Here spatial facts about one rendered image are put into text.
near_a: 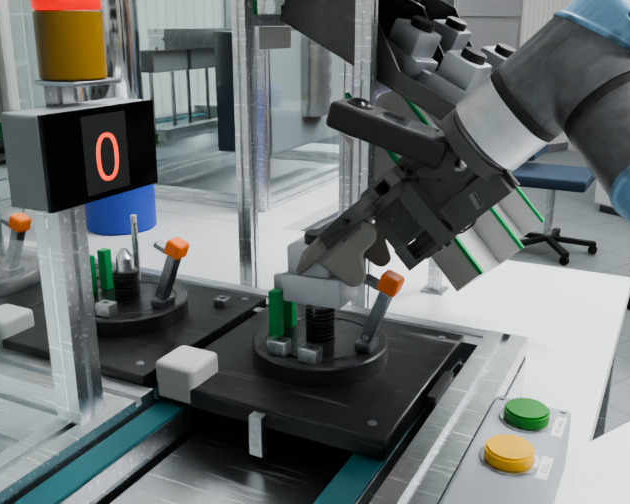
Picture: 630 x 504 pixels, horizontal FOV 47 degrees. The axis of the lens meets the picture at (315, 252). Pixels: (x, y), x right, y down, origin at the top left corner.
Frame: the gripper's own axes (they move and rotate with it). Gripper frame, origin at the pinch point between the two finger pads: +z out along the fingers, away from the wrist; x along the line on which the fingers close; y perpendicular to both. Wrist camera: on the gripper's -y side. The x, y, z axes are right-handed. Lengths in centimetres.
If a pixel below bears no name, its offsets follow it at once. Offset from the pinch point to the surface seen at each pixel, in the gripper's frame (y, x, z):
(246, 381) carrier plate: 5.9, -8.3, 10.1
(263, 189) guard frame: -28, 86, 53
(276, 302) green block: 1.5, -2.0, 6.1
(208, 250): -19, 54, 52
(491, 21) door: -112, 628, 83
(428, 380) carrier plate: 16.7, -0.2, -1.2
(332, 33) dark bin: -21.2, 23.0, -7.6
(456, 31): -14.0, 40.8, -15.3
